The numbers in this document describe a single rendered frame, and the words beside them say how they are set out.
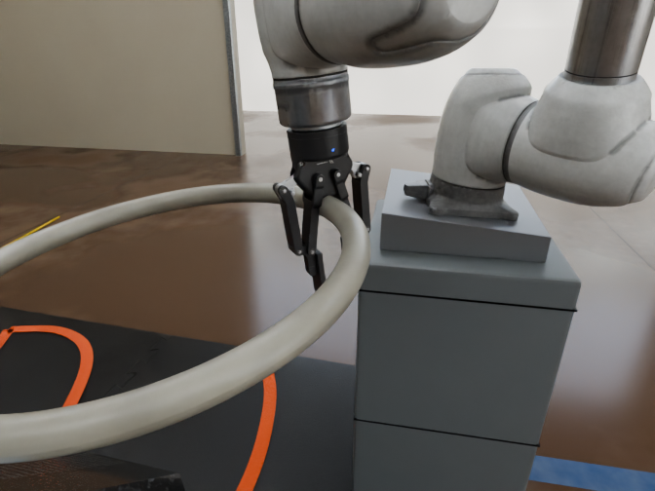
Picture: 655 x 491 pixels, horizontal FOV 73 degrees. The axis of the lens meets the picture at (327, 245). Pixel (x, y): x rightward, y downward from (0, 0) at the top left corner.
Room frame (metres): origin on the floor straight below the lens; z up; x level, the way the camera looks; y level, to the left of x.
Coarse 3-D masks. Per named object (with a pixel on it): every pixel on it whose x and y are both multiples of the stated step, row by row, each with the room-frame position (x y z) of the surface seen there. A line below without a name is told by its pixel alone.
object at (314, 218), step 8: (320, 176) 0.54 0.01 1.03; (320, 184) 0.54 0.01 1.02; (320, 192) 0.54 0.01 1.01; (304, 200) 0.56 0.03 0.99; (312, 200) 0.54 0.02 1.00; (320, 200) 0.54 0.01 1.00; (304, 208) 0.56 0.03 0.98; (312, 208) 0.54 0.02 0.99; (304, 216) 0.55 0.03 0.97; (312, 216) 0.54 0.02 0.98; (304, 224) 0.55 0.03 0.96; (312, 224) 0.54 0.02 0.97; (304, 232) 0.55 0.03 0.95; (312, 232) 0.54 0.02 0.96; (304, 240) 0.55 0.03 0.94; (312, 240) 0.54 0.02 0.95; (312, 248) 0.54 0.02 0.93
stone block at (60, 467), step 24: (72, 456) 0.46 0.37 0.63; (96, 456) 0.49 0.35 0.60; (0, 480) 0.33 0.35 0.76; (24, 480) 0.34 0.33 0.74; (48, 480) 0.35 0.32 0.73; (72, 480) 0.36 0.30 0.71; (96, 480) 0.38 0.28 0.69; (120, 480) 0.39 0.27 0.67; (144, 480) 0.41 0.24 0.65; (168, 480) 0.44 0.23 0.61
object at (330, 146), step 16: (336, 128) 0.53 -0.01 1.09; (304, 144) 0.53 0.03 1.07; (320, 144) 0.52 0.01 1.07; (336, 144) 0.53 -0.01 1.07; (304, 160) 0.53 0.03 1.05; (320, 160) 0.53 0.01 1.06; (336, 160) 0.56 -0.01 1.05; (304, 176) 0.54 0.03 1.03; (304, 192) 0.55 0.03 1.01; (336, 192) 0.56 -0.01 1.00
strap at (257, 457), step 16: (0, 336) 1.60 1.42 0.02; (64, 336) 1.60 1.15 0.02; (80, 336) 1.60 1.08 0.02; (80, 352) 1.49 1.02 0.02; (80, 368) 1.39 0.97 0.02; (80, 384) 1.30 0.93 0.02; (272, 384) 1.30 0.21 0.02; (272, 400) 1.21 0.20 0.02; (272, 416) 1.14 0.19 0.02; (256, 448) 1.01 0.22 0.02; (256, 464) 0.95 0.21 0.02
